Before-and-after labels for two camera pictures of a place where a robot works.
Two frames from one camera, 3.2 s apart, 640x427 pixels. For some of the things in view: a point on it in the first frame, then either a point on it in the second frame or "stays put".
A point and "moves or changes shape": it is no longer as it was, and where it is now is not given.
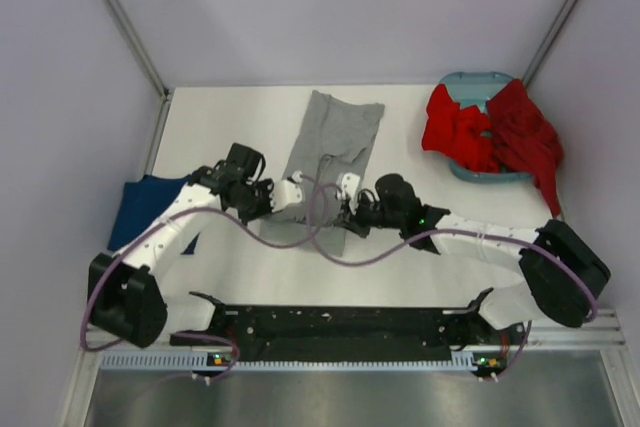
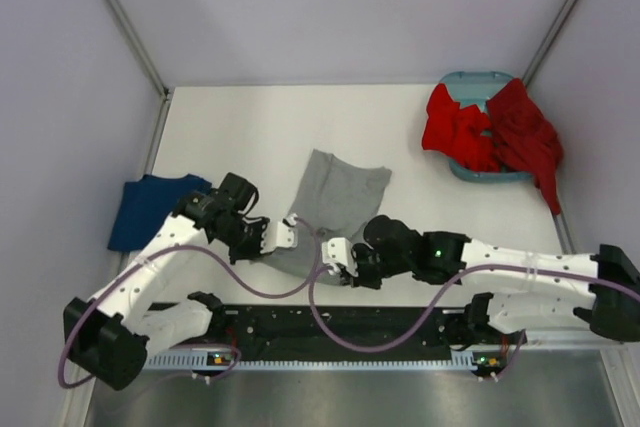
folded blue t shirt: (144, 199) stays put
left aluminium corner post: (132, 33) stays put
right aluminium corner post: (564, 14) stays put
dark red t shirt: (528, 142) stays put
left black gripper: (266, 188) → (255, 249)
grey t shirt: (334, 137) moves or changes shape
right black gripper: (354, 222) → (362, 279)
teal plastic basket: (473, 88) stays put
